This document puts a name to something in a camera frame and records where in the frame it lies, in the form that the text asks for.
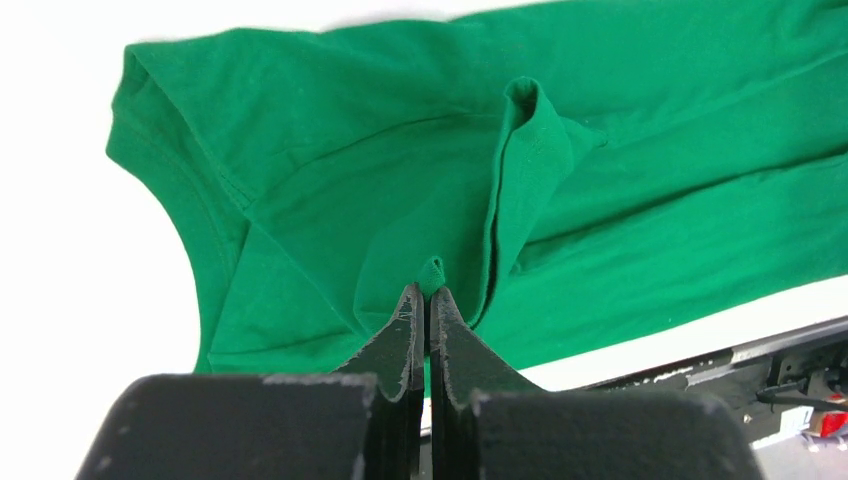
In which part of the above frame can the green t shirt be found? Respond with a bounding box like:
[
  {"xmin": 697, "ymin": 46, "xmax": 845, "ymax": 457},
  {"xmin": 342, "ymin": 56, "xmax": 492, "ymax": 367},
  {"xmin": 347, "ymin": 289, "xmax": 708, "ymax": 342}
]
[{"xmin": 107, "ymin": 1, "xmax": 847, "ymax": 373}]

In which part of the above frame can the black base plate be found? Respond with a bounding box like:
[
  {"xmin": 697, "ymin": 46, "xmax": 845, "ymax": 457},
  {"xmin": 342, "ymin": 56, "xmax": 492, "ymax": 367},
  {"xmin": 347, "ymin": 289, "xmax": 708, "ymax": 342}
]
[{"xmin": 588, "ymin": 316, "xmax": 847, "ymax": 448}]

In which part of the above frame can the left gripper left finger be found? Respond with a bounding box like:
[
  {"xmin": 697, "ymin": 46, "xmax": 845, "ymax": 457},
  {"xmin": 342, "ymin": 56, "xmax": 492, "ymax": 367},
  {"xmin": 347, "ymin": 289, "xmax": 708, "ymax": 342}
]
[{"xmin": 78, "ymin": 284, "xmax": 425, "ymax": 479}]

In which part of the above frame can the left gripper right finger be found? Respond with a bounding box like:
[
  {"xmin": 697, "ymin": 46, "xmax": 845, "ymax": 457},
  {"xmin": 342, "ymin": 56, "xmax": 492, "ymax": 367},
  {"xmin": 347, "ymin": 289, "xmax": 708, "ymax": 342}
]
[{"xmin": 429, "ymin": 288, "xmax": 762, "ymax": 479}]

